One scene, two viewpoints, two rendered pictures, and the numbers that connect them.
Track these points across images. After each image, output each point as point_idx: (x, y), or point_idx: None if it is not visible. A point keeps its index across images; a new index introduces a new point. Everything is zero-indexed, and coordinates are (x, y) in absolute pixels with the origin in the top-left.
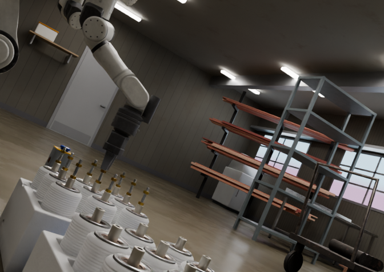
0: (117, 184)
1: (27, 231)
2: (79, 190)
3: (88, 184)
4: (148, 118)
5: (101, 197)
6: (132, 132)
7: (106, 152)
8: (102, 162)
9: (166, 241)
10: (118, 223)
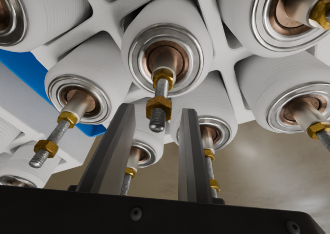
0: (315, 130)
1: None
2: (15, 39)
3: (252, 29)
4: None
5: (101, 94)
6: None
7: (79, 184)
8: (110, 123)
9: (12, 177)
10: None
